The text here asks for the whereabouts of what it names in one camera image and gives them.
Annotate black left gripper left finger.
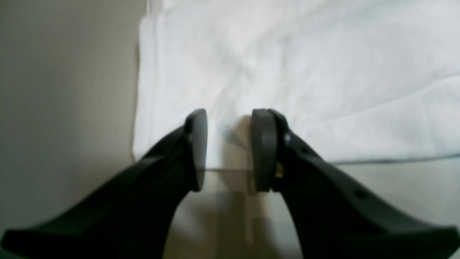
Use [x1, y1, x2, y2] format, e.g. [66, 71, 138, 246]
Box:
[1, 109, 208, 259]

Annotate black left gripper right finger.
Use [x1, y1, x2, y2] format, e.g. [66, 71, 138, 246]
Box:
[250, 109, 459, 259]

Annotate white printed T-shirt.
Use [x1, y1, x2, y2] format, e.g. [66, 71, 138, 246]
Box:
[133, 0, 460, 170]

